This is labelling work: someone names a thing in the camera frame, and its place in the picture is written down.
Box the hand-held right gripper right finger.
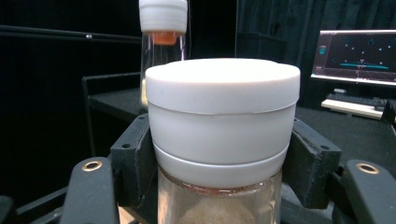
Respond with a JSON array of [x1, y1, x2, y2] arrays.
[[281, 118, 344, 210]]

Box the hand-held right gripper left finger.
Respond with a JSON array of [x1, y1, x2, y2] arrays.
[[109, 113, 159, 208]]

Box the black two-tier shelf rack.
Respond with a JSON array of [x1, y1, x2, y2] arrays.
[[81, 71, 149, 158]]

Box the jar with brown contents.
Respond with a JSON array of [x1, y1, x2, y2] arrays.
[[145, 57, 302, 224]]

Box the jar with yellow contents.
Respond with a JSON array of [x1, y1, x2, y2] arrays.
[[137, 0, 190, 109]]

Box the keyboard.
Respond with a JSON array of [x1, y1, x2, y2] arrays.
[[319, 91, 389, 121]]

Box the computer monitor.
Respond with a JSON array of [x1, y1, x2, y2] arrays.
[[310, 29, 396, 87]]

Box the black metal rail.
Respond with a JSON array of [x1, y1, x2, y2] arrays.
[[0, 24, 143, 44]]

